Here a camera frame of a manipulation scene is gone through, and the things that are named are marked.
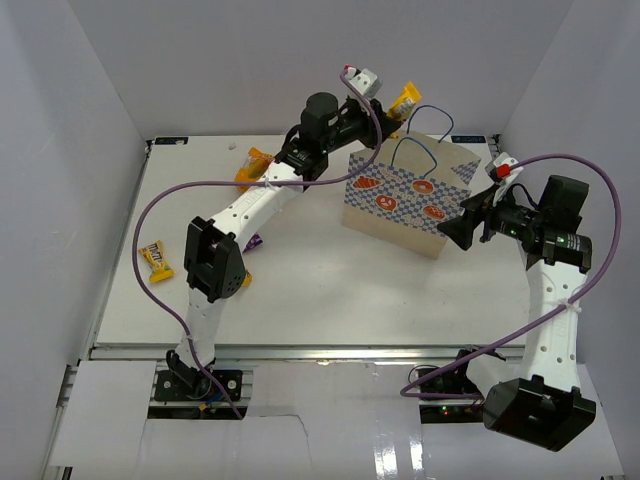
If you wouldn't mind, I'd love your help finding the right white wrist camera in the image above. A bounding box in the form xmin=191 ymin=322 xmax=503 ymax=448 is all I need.
xmin=485 ymin=152 xmax=523 ymax=206

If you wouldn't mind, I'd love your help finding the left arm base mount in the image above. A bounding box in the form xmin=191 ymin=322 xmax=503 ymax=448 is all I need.
xmin=153 ymin=370 xmax=244 ymax=404

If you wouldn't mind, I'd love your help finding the purple m&m's packet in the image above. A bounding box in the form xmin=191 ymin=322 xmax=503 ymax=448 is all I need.
xmin=244 ymin=234 xmax=263 ymax=253

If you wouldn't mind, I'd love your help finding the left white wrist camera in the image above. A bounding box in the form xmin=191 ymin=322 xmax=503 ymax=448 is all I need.
xmin=345 ymin=65 xmax=382 ymax=100

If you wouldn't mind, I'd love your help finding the orange mango gummy bag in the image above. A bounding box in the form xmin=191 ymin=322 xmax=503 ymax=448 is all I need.
xmin=235 ymin=147 xmax=274 ymax=193

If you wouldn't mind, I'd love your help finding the blue checkered paper bag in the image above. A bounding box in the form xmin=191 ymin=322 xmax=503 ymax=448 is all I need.
xmin=342 ymin=126 xmax=482 ymax=259

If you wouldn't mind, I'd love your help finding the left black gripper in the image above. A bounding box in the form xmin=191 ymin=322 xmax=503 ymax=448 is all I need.
xmin=322 ymin=97 xmax=401 ymax=155

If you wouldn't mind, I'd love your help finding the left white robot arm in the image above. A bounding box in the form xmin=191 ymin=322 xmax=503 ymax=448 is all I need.
xmin=166 ymin=92 xmax=404 ymax=399

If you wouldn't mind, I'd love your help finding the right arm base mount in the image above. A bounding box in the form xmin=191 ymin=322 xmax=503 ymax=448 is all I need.
xmin=411 ymin=367 xmax=484 ymax=425

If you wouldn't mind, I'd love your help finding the white front cover sheet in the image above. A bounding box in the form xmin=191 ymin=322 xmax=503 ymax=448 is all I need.
xmin=49 ymin=362 xmax=623 ymax=479

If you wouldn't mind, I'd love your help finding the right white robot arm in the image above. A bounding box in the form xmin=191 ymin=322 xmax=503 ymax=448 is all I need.
xmin=437 ymin=175 xmax=596 ymax=452

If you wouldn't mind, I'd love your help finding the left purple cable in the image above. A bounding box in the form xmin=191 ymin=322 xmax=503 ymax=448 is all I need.
xmin=132 ymin=69 xmax=385 ymax=420

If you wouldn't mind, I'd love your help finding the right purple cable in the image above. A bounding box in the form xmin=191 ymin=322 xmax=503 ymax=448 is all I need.
xmin=399 ymin=153 xmax=622 ymax=399

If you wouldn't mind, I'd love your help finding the yellow m&m's packet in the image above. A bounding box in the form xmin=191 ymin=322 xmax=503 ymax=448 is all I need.
xmin=138 ymin=240 xmax=174 ymax=284
xmin=241 ymin=270 xmax=253 ymax=287

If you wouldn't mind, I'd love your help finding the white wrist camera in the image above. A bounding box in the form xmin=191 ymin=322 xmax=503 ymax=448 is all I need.
xmin=485 ymin=152 xmax=523 ymax=206
xmin=345 ymin=65 xmax=382 ymax=100

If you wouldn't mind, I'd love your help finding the purple cable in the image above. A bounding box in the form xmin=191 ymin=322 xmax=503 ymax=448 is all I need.
xmin=399 ymin=153 xmax=622 ymax=399
xmin=132 ymin=69 xmax=385 ymax=420

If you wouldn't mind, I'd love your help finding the yellow snack bar packet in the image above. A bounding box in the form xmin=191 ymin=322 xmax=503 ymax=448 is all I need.
xmin=395 ymin=81 xmax=422 ymax=122

